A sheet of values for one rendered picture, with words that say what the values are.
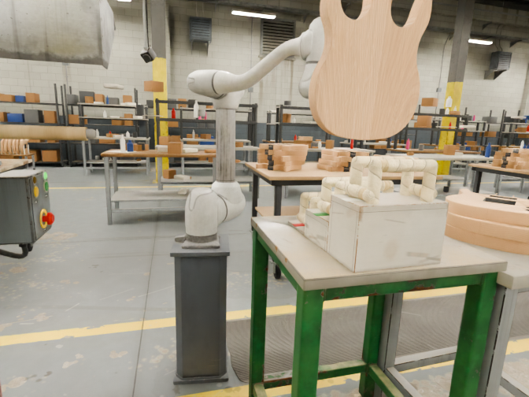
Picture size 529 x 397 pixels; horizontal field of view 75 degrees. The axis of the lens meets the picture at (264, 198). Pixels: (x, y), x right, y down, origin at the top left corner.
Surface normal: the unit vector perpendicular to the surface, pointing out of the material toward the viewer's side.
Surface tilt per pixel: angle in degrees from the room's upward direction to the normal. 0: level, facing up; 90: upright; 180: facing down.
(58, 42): 90
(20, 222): 90
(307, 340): 90
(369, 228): 90
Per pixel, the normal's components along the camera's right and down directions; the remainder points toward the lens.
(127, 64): 0.25, 0.21
